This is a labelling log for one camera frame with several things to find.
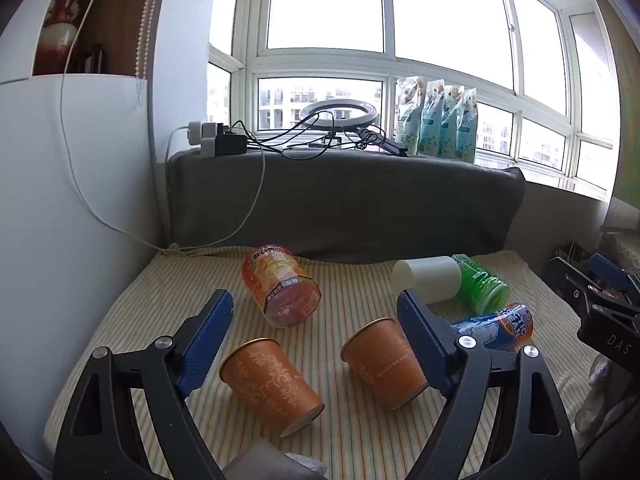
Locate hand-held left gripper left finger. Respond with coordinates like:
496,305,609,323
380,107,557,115
54,289,235,480

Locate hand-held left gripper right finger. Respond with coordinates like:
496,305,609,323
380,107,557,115
397,290,582,480

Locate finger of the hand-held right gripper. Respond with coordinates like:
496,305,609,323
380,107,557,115
588,253,640,311
542,256,608,313

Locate orange patterned paper cup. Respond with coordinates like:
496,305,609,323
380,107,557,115
340,317,430,410
219,338,325,437

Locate white plastic cup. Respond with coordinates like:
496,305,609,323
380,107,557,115
392,255,462,305

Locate blue drink can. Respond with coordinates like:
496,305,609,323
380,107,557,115
449,302,534,352

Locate green plastic bottle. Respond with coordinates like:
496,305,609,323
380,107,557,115
451,254,510,313

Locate striped yellow mat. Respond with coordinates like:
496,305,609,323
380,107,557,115
44,245,601,480

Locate grey blanket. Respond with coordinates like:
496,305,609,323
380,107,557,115
165,149,527,265

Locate light blue refill pouch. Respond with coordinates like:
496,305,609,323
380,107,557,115
394,75,429,154
455,87,480,164
419,79,449,157
439,83,466,160

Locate black power adapter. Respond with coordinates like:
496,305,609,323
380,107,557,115
215,130,249,157

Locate dark books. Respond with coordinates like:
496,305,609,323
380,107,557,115
69,43,106,75

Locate power adapters with cables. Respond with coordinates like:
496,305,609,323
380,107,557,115
187,120,226,159

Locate black cable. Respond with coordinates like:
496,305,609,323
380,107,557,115
234,109,373,162

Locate white cable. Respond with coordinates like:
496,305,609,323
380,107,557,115
59,0,266,257

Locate white window frame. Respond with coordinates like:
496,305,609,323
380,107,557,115
207,0,621,197

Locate white bead blind cord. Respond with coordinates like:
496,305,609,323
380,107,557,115
133,0,169,107

